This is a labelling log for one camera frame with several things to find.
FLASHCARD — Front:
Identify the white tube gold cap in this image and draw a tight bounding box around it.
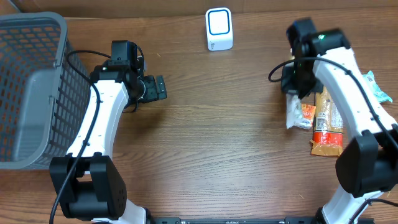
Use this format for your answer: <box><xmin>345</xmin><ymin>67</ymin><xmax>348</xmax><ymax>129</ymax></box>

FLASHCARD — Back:
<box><xmin>286</xmin><ymin>94</ymin><xmax>304</xmax><ymax>129</ymax></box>

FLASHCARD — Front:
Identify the small orange carton box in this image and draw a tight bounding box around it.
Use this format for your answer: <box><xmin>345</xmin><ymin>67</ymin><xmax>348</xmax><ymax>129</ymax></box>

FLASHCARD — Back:
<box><xmin>300</xmin><ymin>104</ymin><xmax>316</xmax><ymax>129</ymax></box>

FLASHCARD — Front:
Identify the teal tissue packet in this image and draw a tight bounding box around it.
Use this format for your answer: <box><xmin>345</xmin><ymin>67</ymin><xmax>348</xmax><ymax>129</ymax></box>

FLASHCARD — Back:
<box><xmin>363</xmin><ymin>70</ymin><xmax>393</xmax><ymax>103</ymax></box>

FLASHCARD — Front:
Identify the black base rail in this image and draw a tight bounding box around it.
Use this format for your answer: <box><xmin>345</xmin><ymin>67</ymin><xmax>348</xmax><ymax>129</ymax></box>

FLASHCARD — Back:
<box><xmin>96</xmin><ymin>217</ymin><xmax>376</xmax><ymax>224</ymax></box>

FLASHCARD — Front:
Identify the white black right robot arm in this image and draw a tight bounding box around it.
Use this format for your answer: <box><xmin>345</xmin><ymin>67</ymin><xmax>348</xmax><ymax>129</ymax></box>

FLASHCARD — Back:
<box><xmin>281</xmin><ymin>18</ymin><xmax>397</xmax><ymax>223</ymax></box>

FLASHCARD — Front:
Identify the white barcode scanner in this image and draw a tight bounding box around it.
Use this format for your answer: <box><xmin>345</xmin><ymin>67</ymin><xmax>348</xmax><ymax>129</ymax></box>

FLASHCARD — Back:
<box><xmin>205</xmin><ymin>7</ymin><xmax>233</xmax><ymax>51</ymax></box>

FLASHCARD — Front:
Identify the orange spaghetti packet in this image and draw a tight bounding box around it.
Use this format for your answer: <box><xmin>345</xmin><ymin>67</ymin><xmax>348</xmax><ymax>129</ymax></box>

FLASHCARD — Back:
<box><xmin>311</xmin><ymin>87</ymin><xmax>343</xmax><ymax>157</ymax></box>

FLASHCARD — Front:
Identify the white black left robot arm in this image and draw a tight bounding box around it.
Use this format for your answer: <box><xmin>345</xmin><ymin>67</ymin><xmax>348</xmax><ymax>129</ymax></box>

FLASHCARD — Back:
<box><xmin>49</xmin><ymin>56</ymin><xmax>167</xmax><ymax>223</ymax></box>

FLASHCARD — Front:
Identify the grey plastic mesh basket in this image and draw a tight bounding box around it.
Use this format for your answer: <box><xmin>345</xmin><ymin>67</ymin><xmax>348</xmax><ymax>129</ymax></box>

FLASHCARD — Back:
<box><xmin>1</xmin><ymin>12</ymin><xmax>90</xmax><ymax>170</ymax></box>

